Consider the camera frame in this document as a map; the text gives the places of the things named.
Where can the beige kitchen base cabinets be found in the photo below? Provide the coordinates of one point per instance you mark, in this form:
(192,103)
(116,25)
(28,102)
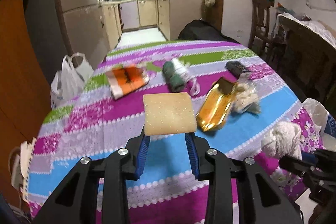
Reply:
(169,16)

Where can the white plastic bag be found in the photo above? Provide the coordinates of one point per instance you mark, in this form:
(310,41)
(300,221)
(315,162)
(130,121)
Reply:
(71,79)

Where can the white face mask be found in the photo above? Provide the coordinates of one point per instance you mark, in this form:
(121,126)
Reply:
(184,73)

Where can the gold foil package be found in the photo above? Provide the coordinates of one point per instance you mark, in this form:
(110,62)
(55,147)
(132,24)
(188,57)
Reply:
(216,108)

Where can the wooden chair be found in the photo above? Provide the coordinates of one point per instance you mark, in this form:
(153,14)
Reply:
(260,23)

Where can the orange white striped bag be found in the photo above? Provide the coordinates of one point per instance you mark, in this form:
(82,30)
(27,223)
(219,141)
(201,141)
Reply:
(125,79)

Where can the white lined trash bin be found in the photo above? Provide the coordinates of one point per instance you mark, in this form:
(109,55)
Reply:
(323,120)

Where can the grey refrigerator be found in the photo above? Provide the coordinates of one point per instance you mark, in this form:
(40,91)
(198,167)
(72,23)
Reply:
(64,27)

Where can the black small box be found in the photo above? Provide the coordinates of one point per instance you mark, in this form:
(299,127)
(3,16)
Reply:
(237,69)

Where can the orange wooden cabinet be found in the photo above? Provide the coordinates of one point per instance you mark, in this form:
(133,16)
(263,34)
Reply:
(25,93)

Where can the clear bag of crumbs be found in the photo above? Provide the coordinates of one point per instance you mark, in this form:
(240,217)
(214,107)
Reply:
(246,97)

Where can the white power strip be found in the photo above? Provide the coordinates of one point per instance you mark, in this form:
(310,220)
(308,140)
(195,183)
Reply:
(19,167)

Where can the green scouring cloth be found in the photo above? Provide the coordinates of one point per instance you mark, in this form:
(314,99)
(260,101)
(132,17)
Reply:
(174,80)

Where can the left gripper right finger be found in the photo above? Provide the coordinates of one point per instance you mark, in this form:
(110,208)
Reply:
(259,198)

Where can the tan sponge block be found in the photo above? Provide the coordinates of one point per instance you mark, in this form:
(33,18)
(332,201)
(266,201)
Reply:
(168,113)

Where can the dark wooden side table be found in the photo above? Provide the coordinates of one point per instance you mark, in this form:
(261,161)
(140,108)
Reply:
(308,62)

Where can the colourful floral tablecloth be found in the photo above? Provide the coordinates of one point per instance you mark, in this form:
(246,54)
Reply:
(115,106)

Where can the white cloth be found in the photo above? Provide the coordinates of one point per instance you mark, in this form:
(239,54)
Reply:
(282,140)

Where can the black bag behind table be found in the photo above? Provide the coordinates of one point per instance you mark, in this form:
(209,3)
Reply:
(201,30)

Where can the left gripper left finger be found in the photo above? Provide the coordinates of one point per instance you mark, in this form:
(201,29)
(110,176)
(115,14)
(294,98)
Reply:
(74,200)

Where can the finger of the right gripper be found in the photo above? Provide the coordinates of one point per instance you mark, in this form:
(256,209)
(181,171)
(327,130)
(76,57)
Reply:
(309,157)
(295,166)

